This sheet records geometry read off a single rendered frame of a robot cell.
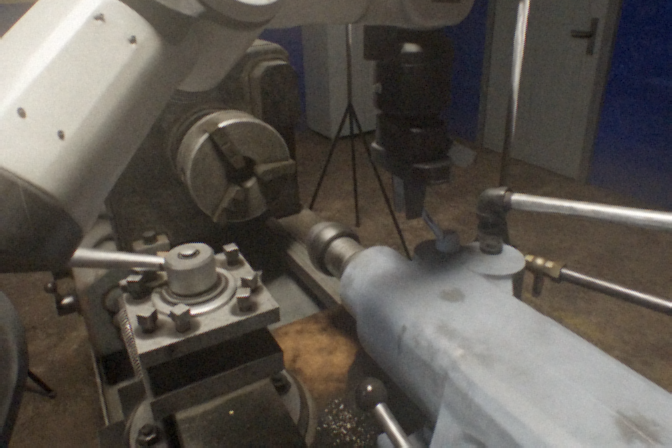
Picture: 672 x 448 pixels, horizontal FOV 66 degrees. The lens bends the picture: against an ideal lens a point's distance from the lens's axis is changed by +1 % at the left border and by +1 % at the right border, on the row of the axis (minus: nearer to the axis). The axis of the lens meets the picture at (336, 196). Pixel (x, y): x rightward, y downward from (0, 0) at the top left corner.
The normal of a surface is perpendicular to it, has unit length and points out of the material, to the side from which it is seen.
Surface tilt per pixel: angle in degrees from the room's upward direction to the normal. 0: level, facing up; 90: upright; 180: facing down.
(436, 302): 0
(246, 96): 90
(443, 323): 0
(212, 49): 138
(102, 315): 90
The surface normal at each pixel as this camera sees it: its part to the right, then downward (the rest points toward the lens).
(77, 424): -0.03, -0.91
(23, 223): 0.85, -0.05
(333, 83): 0.51, 0.33
